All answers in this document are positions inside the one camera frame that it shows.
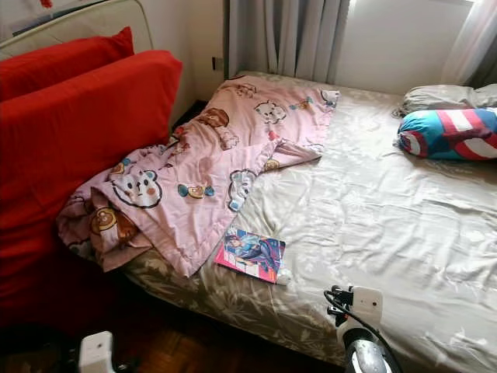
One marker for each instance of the white tissue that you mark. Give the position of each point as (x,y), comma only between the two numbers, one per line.
(285,277)

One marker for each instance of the colourful comic magazine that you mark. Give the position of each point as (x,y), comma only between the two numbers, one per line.
(250,254)

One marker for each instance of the pink cartoon print blanket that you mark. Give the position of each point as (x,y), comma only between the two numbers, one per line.
(186,163)

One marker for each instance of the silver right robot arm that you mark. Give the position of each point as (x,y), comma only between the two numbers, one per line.
(369,359)

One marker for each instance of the bed with beige floral sheet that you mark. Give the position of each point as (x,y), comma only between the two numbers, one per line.
(373,202)

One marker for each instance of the red white blue striped bolster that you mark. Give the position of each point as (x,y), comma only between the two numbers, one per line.
(446,132)

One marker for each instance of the large red cushion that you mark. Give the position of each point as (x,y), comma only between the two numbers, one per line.
(78,148)

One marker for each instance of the grey beige pillow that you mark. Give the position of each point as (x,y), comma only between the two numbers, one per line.
(443,97)

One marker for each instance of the grey curtain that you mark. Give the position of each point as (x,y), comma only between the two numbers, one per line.
(287,39)

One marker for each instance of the white sheer curtain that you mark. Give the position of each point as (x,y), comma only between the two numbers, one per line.
(474,39)

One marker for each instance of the small red cushion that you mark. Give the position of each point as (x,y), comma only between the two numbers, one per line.
(54,62)

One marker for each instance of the red hanging ornament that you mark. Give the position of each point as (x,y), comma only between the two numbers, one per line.
(46,4)

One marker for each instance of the beige curved headboard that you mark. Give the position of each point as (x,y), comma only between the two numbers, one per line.
(93,19)

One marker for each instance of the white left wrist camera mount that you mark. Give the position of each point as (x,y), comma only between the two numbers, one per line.
(97,353)

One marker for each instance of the dark wall socket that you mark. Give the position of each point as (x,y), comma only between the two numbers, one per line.
(217,64)

